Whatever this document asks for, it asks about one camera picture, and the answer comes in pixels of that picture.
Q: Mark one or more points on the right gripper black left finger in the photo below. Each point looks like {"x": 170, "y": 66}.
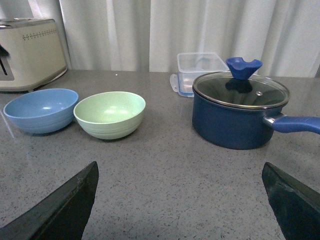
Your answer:
{"x": 62, "y": 215}

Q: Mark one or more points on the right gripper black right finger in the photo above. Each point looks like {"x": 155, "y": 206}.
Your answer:
{"x": 295, "y": 205}

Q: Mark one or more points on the blue bowl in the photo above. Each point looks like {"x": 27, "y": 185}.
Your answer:
{"x": 42, "y": 111}

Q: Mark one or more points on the green bowl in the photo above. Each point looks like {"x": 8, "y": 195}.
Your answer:
{"x": 110, "y": 115}

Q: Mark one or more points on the dark blue saucepan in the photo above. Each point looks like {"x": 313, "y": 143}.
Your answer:
{"x": 244, "y": 129}

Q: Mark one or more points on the glass pot lid blue knob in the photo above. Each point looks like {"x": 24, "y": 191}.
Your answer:
{"x": 240, "y": 87}

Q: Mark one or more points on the cream two-slot toaster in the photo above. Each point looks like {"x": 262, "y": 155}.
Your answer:
{"x": 31, "y": 54}

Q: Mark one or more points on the clear plastic food container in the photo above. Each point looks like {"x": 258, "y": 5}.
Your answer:
{"x": 192, "y": 65}

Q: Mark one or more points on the white curtain backdrop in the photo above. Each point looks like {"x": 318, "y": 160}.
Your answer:
{"x": 147, "y": 35}

